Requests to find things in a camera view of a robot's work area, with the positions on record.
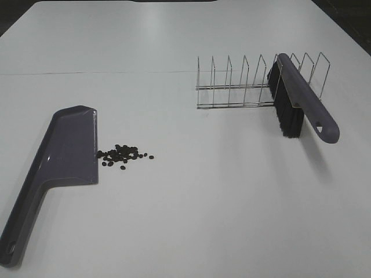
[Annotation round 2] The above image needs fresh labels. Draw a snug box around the pile of coffee beans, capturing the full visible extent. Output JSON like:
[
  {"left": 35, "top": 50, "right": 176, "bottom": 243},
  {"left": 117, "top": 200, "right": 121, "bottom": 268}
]
[{"left": 96, "top": 144, "right": 155, "bottom": 170}]

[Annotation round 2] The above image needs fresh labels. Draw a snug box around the chrome wire rack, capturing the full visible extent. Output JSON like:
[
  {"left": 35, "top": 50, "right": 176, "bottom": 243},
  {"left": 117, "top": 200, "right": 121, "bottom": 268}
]
[{"left": 195, "top": 52, "right": 331, "bottom": 109}]

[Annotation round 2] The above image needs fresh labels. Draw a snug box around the purple plastic dustpan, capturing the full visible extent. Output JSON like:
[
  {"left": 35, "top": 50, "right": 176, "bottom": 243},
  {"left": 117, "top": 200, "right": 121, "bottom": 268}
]
[{"left": 1, "top": 105, "right": 99, "bottom": 268}]

